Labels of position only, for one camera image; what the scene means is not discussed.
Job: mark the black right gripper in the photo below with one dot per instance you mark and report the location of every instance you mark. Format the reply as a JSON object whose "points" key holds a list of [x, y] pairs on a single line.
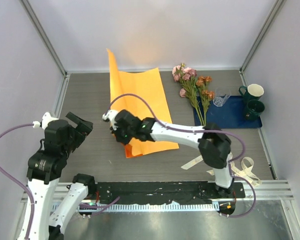
{"points": [[117, 130]]}

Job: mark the cream printed ribbon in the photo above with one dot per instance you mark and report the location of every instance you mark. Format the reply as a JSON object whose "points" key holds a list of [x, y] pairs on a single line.
{"points": [[245, 172]]}

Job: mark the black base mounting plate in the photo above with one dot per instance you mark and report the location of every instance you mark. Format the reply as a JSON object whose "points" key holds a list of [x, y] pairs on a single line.
{"points": [[159, 193]]}

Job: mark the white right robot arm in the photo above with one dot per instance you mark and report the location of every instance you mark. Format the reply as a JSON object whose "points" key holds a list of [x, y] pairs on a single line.
{"points": [[213, 145]]}

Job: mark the orange wrapping paper sheet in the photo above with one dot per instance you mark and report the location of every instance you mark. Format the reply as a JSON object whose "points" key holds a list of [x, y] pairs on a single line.
{"points": [[147, 85]]}

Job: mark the blue plastic tray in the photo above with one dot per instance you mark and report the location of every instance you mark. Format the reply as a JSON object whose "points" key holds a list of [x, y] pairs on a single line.
{"points": [[230, 115]]}

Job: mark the aluminium front rail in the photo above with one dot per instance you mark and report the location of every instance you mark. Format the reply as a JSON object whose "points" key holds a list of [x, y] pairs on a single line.
{"points": [[268, 190]]}

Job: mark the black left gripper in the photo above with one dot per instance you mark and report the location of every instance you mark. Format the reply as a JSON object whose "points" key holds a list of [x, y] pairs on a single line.
{"points": [[82, 129]]}

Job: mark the clear plastic cup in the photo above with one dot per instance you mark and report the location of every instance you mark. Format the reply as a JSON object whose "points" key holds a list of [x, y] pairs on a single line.
{"points": [[221, 96]]}

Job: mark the pink fake flower stem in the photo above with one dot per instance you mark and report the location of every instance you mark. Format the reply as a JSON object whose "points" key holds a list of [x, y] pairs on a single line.
{"points": [[187, 78]]}

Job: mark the orange fake flower stem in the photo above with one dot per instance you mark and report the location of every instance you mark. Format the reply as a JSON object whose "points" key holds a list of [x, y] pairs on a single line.
{"points": [[206, 95]]}

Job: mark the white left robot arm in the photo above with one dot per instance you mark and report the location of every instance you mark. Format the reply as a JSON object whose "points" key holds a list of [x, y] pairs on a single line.
{"points": [[61, 138]]}

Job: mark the dark green mug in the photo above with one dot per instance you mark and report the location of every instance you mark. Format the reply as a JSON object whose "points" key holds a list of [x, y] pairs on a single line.
{"points": [[253, 109]]}

